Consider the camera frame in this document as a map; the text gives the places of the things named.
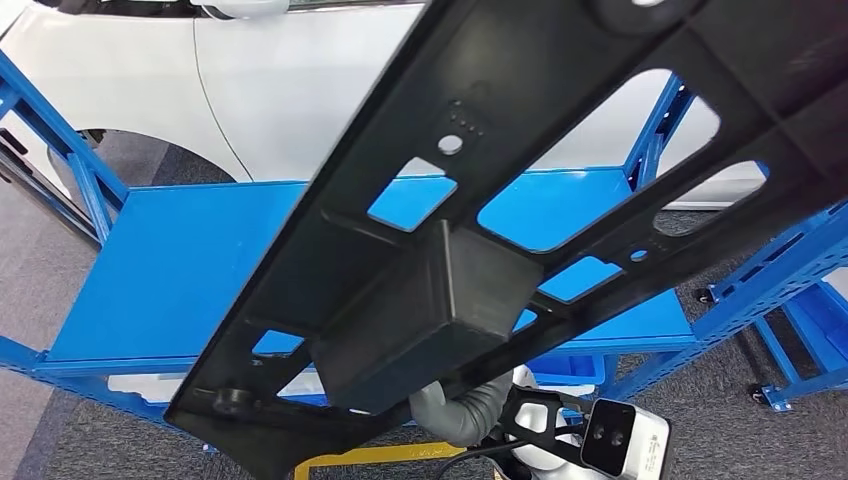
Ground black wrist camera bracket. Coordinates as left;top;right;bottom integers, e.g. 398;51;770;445
496;386;598;453

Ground dark metal bar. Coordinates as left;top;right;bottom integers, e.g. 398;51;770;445
0;155;102;248

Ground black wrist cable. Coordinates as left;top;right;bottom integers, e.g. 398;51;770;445
433;440;531;480

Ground blue plastic bin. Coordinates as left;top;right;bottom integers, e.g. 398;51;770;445
526;354;607;389

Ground white car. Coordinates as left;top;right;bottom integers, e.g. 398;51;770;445
0;0;770;210

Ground black plastic plate frame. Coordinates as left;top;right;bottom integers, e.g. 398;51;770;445
164;0;848;480

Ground blue metal shelf rack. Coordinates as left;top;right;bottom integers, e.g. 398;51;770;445
0;49;848;455

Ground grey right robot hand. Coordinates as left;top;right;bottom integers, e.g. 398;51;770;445
408;378;465;444

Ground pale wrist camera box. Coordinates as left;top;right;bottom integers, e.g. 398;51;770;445
579;397;672;480

